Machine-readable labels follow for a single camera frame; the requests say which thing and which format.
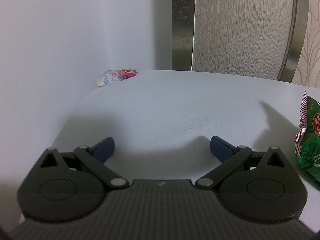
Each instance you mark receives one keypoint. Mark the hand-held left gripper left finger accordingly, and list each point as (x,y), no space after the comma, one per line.
(105,148)

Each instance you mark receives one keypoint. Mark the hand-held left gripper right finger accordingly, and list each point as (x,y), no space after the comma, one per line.
(220,147)

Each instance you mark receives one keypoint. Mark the green red striped-edge snack bag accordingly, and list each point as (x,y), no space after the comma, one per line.
(310,150)

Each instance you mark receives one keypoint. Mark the clear pink print candy packet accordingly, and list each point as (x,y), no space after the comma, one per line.
(120,75)

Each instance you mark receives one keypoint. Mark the grey metal-framed chair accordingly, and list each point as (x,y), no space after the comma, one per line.
(240,30)

